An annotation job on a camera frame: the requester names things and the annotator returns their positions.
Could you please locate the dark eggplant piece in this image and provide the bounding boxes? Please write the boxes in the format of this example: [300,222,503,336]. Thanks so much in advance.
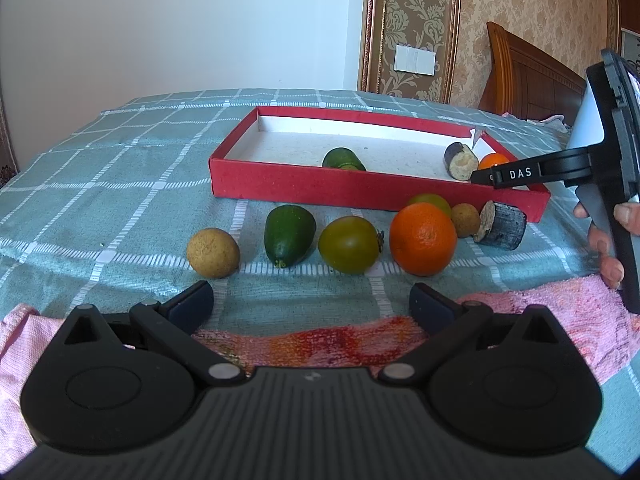
[473,200,528,251]

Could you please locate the person's right hand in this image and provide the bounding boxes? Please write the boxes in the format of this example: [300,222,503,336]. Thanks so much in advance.
[572,200,640,291]

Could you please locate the crumpled clothes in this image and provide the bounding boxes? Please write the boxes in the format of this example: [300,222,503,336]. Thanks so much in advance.
[502,112,571,133]

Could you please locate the small orange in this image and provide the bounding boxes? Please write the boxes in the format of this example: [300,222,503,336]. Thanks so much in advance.
[477,153,511,172]

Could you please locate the red cardboard box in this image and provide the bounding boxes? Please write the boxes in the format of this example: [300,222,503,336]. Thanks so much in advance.
[209,106,552,223]

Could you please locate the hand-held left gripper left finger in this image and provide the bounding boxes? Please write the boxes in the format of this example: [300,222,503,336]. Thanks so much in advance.
[60,280,247,387]

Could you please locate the green avocado in box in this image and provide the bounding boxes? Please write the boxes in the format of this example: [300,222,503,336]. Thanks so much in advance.
[322,147,367,172]

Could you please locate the green tomato with stem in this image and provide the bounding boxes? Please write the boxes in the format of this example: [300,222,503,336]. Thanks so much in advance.
[318,216,386,276]

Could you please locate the wooden headboard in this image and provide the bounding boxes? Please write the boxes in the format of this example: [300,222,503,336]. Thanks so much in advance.
[477,21,591,128]

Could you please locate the green checkered bed blanket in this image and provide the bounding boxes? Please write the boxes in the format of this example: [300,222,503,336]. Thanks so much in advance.
[0,89,640,461]

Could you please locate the large orange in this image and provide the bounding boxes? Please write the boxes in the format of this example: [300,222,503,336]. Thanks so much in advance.
[389,203,458,277]

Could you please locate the small round brown fruit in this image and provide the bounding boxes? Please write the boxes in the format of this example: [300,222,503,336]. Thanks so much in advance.
[450,203,482,239]

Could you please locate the white wall switch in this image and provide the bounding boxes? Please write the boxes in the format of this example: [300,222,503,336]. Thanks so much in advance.
[394,44,437,76]

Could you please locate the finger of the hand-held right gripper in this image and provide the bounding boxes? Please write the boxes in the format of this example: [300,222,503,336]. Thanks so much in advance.
[470,147,594,191]

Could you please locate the gold framed wallpaper panel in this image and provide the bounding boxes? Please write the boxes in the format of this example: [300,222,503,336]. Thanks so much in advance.
[357,0,463,106]

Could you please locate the eggplant piece with pale cut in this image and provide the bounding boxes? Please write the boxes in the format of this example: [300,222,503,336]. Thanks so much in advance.
[444,142,488,182]

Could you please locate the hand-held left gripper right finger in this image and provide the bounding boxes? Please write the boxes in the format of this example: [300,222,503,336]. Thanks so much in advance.
[377,282,571,386]

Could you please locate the dark green avocado on cloth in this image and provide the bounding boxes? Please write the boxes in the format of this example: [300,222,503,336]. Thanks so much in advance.
[264,205,317,268]

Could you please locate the large round brown fruit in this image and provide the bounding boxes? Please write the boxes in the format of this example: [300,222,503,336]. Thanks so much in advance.
[187,227,241,279]

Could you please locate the pink towel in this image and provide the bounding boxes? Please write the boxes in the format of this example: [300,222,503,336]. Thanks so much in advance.
[0,275,636,461]

